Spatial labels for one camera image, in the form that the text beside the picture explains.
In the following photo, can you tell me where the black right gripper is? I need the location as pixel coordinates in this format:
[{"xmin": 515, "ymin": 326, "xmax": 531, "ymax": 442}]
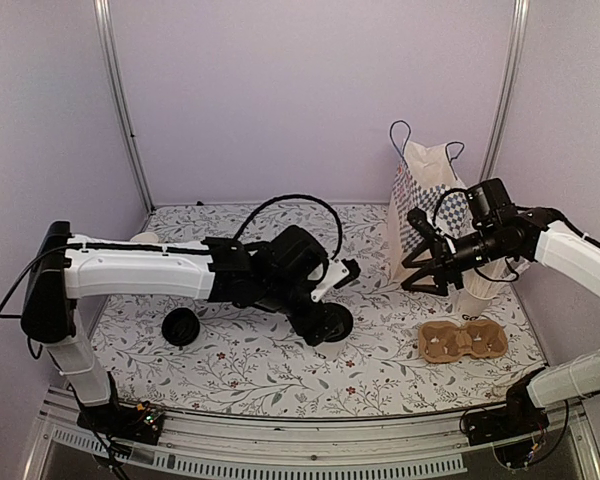
[{"xmin": 402, "ymin": 223, "xmax": 510, "ymax": 296}]

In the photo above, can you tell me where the black plastic cup lid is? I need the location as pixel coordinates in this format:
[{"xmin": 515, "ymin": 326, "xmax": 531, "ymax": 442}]
[{"xmin": 324, "ymin": 302, "xmax": 354, "ymax": 343}]

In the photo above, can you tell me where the stack of black cup lids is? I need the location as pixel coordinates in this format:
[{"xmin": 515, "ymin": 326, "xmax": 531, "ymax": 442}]
[{"xmin": 161, "ymin": 307, "xmax": 201, "ymax": 347}]

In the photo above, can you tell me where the stack of white paper cups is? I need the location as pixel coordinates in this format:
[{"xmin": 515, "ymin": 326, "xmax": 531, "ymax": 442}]
[{"xmin": 130, "ymin": 232, "xmax": 160, "ymax": 244}]

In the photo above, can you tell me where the white paper coffee cup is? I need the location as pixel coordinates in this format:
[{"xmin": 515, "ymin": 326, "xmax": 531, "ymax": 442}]
[{"xmin": 316, "ymin": 341, "xmax": 346, "ymax": 361}]

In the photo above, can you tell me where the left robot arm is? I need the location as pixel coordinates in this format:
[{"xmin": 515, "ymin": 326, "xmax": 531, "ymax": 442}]
[{"xmin": 0, "ymin": 196, "xmax": 360, "ymax": 434}]

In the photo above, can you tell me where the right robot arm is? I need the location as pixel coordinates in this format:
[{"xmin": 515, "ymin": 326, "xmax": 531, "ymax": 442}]
[{"xmin": 402, "ymin": 178, "xmax": 600, "ymax": 436}]

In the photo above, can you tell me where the checkered paper takeout bag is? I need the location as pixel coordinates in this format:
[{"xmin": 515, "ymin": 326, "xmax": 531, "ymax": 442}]
[{"xmin": 387, "ymin": 120, "xmax": 472, "ymax": 283}]

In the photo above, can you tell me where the white cup holding straws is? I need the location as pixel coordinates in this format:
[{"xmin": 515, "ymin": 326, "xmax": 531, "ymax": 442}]
[{"xmin": 454, "ymin": 287, "xmax": 497, "ymax": 321}]

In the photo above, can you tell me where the bundle of white wrapped straws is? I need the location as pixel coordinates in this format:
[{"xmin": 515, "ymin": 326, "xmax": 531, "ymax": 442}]
[{"xmin": 464, "ymin": 261, "xmax": 509, "ymax": 300}]

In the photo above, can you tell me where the brown cardboard cup carrier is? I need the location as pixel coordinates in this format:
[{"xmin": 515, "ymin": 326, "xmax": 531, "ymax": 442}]
[{"xmin": 418, "ymin": 319, "xmax": 508, "ymax": 364}]

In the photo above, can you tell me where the floral patterned table mat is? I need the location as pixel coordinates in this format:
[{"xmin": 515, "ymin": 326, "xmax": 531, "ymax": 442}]
[{"xmin": 92, "ymin": 203, "xmax": 544, "ymax": 418}]

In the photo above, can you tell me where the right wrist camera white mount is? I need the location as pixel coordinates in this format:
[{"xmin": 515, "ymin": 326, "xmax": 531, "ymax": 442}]
[{"xmin": 406, "ymin": 207, "xmax": 454, "ymax": 256}]

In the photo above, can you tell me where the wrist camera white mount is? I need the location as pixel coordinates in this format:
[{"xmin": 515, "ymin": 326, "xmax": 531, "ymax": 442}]
[
  {"xmin": 406, "ymin": 207, "xmax": 454, "ymax": 256},
  {"xmin": 307, "ymin": 259, "xmax": 361, "ymax": 302}
]

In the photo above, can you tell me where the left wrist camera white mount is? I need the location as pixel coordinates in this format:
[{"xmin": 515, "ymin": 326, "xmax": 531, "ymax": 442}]
[{"xmin": 307, "ymin": 259, "xmax": 361, "ymax": 302}]

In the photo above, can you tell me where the aluminium table edge rail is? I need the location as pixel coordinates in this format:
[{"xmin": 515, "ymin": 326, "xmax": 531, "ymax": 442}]
[{"xmin": 34, "ymin": 387, "xmax": 596, "ymax": 466}]

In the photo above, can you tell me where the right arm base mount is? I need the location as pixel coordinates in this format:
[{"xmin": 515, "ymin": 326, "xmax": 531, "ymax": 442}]
[{"xmin": 459, "ymin": 396, "xmax": 549, "ymax": 446}]

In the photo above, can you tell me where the grey slotted cable duct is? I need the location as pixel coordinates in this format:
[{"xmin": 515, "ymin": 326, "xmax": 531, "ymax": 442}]
[{"xmin": 49, "ymin": 427, "xmax": 469, "ymax": 476}]

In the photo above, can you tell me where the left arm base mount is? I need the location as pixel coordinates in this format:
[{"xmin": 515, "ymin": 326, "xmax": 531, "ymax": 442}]
[{"xmin": 77, "ymin": 401, "xmax": 164, "ymax": 445}]

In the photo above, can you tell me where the right aluminium frame post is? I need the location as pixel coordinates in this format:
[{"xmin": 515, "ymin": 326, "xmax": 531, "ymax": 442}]
[{"xmin": 479, "ymin": 0, "xmax": 531, "ymax": 181}]

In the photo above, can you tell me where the aluminium frame post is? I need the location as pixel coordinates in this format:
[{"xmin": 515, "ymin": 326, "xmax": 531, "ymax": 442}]
[
  {"xmin": 93, "ymin": 0, "xmax": 155, "ymax": 214},
  {"xmin": 479, "ymin": 0, "xmax": 531, "ymax": 181}
]

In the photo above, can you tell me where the left aluminium frame post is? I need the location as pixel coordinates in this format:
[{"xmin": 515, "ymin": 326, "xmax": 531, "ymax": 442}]
[{"xmin": 93, "ymin": 0, "xmax": 155, "ymax": 214}]

